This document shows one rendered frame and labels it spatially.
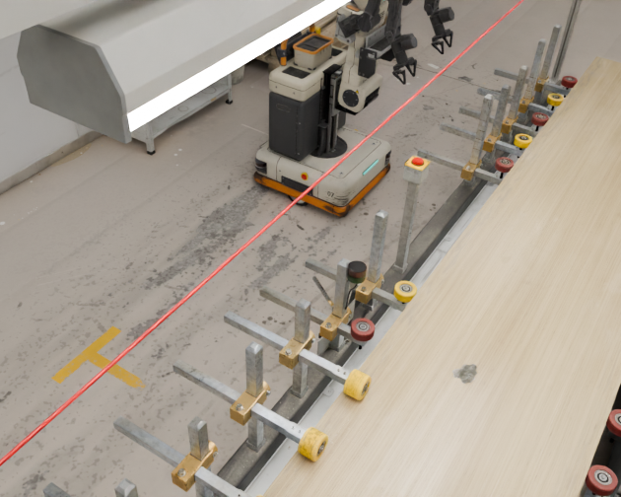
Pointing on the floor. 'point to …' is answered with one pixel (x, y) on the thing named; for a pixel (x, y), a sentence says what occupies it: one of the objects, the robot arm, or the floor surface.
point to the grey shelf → (182, 111)
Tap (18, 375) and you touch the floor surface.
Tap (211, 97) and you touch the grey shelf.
